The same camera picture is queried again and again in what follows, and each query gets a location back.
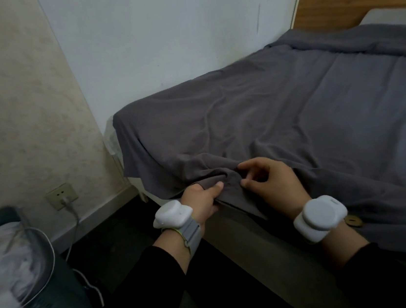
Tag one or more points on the person's left hand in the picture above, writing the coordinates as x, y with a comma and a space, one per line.
201, 204

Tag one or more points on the person's right hand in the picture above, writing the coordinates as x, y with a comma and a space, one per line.
281, 186

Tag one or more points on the gray duvet cover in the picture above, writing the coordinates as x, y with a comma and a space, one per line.
294, 118

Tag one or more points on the round wooden button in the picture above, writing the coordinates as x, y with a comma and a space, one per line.
353, 221

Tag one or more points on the person's right forearm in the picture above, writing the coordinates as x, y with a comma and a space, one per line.
361, 269

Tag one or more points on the person's left forearm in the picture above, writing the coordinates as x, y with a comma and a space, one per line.
165, 267

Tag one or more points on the white patterned bed sheet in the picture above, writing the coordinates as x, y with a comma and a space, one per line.
111, 141

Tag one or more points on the white baseboard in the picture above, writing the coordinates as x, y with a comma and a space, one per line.
96, 217

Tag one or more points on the wooden slatted headboard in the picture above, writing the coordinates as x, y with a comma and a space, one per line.
336, 2

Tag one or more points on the gray pillow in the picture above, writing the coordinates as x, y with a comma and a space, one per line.
393, 18

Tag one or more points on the white crumpled plastic bag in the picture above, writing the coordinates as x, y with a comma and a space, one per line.
2, 265

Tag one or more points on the cream wall socket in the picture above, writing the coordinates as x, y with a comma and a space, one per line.
56, 196

